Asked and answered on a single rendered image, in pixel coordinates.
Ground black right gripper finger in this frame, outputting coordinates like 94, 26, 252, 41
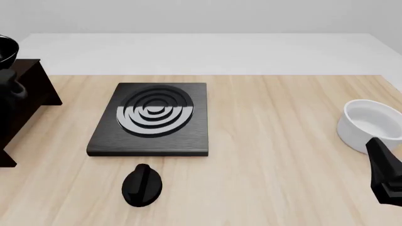
365, 137, 402, 188

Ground black frying pan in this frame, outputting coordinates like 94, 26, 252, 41
0, 34, 20, 70

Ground flat black stove plate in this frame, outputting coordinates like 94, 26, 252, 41
85, 82, 210, 158

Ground round black stove knob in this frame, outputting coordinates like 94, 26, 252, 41
121, 163, 163, 208

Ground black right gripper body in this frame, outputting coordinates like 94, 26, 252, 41
370, 181, 402, 205

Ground white ceramic bowl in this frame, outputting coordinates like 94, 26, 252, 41
337, 99, 402, 155

